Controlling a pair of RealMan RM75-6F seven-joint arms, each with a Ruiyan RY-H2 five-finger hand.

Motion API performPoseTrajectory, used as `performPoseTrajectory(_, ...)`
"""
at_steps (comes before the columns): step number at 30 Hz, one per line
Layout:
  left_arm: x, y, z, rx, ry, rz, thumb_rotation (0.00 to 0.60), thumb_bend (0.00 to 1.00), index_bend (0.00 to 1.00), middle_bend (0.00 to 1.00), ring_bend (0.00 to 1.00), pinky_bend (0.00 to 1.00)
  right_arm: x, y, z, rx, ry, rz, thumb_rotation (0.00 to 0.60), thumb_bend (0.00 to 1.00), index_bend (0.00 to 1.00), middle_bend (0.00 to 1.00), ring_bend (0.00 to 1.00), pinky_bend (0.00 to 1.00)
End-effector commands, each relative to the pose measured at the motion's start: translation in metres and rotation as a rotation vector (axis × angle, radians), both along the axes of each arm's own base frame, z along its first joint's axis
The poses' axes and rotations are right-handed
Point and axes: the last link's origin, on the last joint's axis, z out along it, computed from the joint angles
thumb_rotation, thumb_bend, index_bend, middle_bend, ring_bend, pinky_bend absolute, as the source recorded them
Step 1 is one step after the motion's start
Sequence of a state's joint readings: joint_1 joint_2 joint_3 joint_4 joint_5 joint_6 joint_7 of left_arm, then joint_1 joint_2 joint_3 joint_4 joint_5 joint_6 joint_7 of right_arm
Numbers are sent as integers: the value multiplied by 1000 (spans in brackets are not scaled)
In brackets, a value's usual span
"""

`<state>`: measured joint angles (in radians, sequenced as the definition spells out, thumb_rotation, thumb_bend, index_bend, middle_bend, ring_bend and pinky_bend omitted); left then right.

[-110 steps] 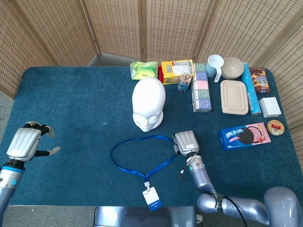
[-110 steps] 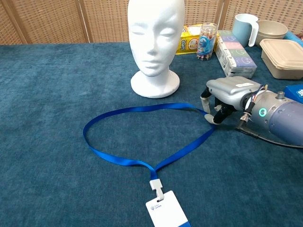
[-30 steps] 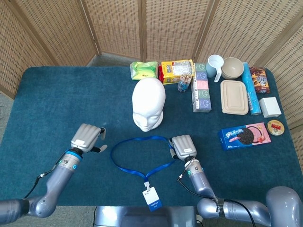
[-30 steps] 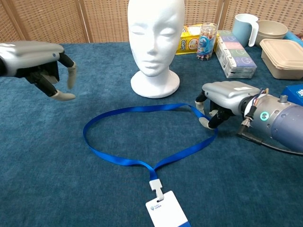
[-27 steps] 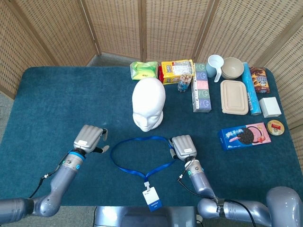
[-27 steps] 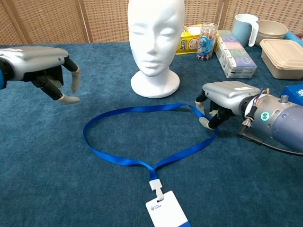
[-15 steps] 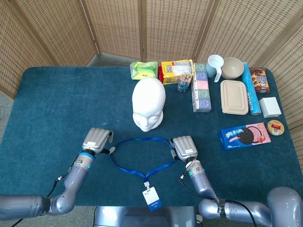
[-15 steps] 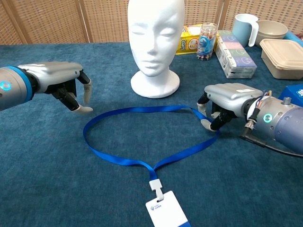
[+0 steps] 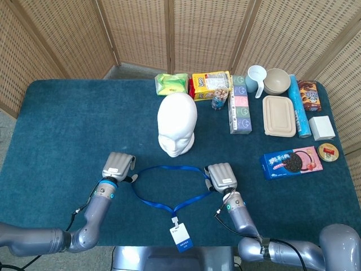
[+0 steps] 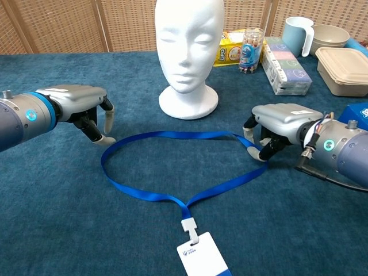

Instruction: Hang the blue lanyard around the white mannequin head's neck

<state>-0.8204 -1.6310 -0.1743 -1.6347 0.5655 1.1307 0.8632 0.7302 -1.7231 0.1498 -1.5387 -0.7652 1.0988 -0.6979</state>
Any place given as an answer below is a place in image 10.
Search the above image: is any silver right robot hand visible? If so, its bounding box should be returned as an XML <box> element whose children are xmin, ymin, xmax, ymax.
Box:
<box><xmin>243</xmin><ymin>103</ymin><xmax>324</xmax><ymax>162</ymax></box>

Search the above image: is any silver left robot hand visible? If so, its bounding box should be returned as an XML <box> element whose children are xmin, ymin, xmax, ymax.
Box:
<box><xmin>36</xmin><ymin>85</ymin><xmax>116</xmax><ymax>145</ymax></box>

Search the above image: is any blue lanyard with ID badge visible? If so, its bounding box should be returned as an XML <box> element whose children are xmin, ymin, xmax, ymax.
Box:
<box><xmin>100</xmin><ymin>131</ymin><xmax>269</xmax><ymax>276</ymax></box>

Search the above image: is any pastel tissue pack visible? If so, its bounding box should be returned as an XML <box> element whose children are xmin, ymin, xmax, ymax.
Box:
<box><xmin>260</xmin><ymin>36</ymin><xmax>313</xmax><ymax>96</ymax></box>

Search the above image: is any blue pink cookie box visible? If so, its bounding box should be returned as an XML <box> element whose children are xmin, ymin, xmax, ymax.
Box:
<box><xmin>338</xmin><ymin>102</ymin><xmax>368</xmax><ymax>127</ymax></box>

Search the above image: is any clear candy jar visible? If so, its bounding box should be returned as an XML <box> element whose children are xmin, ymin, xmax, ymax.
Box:
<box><xmin>237</xmin><ymin>27</ymin><xmax>265</xmax><ymax>75</ymax></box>

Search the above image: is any woven wooden folding screen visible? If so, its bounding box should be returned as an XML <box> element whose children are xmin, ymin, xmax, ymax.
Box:
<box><xmin>0</xmin><ymin>0</ymin><xmax>368</xmax><ymax>55</ymax></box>

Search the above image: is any beige lidded lunch box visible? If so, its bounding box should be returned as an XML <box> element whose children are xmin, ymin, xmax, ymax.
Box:
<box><xmin>315</xmin><ymin>47</ymin><xmax>368</xmax><ymax>97</ymax></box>

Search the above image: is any light blue mug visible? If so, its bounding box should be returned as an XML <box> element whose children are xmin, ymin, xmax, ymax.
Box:
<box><xmin>281</xmin><ymin>16</ymin><xmax>314</xmax><ymax>58</ymax></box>

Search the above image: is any yellow biscuit package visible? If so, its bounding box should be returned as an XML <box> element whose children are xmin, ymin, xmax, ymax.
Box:
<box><xmin>213</xmin><ymin>28</ymin><xmax>267</xmax><ymax>67</ymax></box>

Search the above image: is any beige bowl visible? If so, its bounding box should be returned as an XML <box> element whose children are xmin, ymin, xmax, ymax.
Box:
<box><xmin>310</xmin><ymin>24</ymin><xmax>351</xmax><ymax>57</ymax></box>

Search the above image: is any blue cylinder tube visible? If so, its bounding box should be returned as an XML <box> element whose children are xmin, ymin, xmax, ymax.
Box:
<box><xmin>346</xmin><ymin>39</ymin><xmax>368</xmax><ymax>58</ymax></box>

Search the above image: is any blue table carpet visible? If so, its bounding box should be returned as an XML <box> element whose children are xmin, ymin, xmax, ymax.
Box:
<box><xmin>0</xmin><ymin>51</ymin><xmax>368</xmax><ymax>276</ymax></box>

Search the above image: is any white foam mannequin head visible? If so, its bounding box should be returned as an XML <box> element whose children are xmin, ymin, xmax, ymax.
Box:
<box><xmin>154</xmin><ymin>0</ymin><xmax>225</xmax><ymax>120</ymax></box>

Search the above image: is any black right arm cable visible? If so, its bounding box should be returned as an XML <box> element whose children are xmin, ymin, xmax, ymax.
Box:
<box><xmin>295</xmin><ymin>155</ymin><xmax>368</xmax><ymax>193</ymax></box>

